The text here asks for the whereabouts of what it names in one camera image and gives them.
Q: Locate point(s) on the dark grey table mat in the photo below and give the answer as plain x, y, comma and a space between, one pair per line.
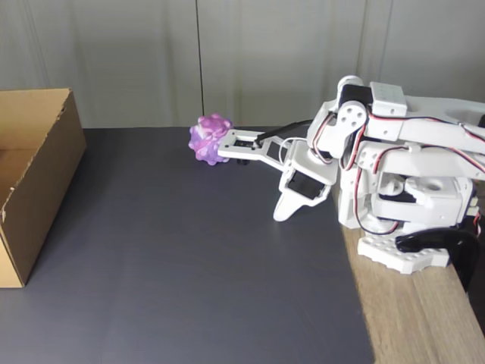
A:
170, 246

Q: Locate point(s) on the black table clamp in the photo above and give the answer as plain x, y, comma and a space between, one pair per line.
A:
462, 258

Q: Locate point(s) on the purple bumpy ball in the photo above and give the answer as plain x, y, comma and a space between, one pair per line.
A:
206, 136

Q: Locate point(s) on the white gripper camera bracket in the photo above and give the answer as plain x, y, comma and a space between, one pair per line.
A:
227, 149

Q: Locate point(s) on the brown cardboard box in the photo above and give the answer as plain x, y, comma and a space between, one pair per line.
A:
41, 182

